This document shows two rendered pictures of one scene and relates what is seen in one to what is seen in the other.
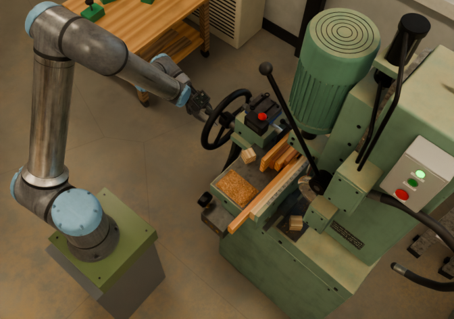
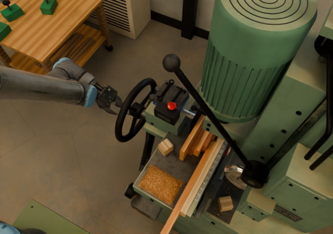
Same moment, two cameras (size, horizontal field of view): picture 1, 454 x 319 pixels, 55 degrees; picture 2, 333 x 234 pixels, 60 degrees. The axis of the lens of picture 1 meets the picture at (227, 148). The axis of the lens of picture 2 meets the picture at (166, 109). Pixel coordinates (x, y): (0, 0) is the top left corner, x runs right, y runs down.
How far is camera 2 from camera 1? 0.54 m
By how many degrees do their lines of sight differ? 5
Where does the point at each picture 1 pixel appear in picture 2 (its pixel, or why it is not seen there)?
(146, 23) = (50, 31)
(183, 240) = (121, 212)
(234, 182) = (156, 179)
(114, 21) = (21, 35)
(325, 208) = (263, 201)
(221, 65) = (125, 55)
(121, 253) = not seen: outside the picture
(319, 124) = (242, 113)
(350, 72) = (286, 49)
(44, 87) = not seen: outside the picture
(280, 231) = (211, 215)
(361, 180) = (319, 181)
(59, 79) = not seen: outside the picture
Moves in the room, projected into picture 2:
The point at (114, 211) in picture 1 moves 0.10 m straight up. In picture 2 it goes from (44, 222) to (34, 217)
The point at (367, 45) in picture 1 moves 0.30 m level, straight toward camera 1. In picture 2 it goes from (303, 9) to (302, 183)
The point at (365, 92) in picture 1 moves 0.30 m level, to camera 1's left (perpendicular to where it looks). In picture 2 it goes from (305, 71) to (140, 92)
